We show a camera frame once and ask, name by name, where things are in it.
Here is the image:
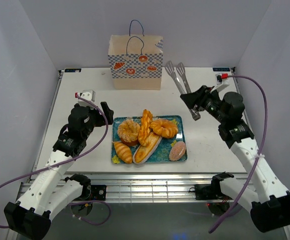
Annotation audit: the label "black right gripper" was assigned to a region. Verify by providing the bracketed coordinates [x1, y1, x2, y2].
[179, 85, 228, 124]

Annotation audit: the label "metal tongs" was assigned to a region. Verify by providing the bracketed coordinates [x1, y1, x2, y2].
[164, 60, 201, 122]

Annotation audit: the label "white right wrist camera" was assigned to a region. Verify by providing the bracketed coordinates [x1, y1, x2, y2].
[210, 72, 230, 93]

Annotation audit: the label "striped croissant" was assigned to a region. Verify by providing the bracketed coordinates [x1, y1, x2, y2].
[113, 141, 133, 164]

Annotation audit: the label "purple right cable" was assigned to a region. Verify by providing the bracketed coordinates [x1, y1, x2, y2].
[208, 74, 268, 235]

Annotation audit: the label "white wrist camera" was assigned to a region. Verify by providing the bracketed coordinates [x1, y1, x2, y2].
[75, 90, 96, 107]
[210, 72, 230, 93]

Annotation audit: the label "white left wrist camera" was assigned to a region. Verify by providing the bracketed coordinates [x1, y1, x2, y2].
[75, 90, 96, 107]

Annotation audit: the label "pink sugared bun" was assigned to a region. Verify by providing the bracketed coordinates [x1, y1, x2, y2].
[169, 141, 187, 162]

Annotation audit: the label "sugared round bun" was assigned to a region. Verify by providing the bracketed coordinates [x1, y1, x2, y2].
[117, 119, 141, 147]

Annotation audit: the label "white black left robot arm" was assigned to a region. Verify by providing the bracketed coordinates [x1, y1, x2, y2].
[4, 101, 114, 240]

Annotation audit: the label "twisted bread stick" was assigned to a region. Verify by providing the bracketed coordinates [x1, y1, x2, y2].
[137, 109, 153, 147]

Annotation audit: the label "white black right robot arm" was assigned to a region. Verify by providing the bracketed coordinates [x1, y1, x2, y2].
[180, 85, 290, 233]

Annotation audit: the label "twisted ring doughnut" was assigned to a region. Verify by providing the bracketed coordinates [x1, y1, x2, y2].
[150, 118, 178, 139]

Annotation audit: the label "aluminium frame rail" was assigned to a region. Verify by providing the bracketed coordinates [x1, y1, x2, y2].
[16, 173, 286, 204]

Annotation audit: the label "flat baguette bread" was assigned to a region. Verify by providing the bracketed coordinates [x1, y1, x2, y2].
[132, 132, 162, 165]

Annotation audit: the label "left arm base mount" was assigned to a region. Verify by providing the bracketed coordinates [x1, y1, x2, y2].
[88, 185, 107, 201]

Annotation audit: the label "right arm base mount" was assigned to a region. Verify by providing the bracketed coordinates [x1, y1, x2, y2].
[188, 184, 218, 200]

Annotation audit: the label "checkered paper bag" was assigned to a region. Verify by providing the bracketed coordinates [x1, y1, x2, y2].
[107, 27, 164, 90]

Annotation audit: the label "teal floral tray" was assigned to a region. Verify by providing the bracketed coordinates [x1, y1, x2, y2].
[111, 115, 186, 164]

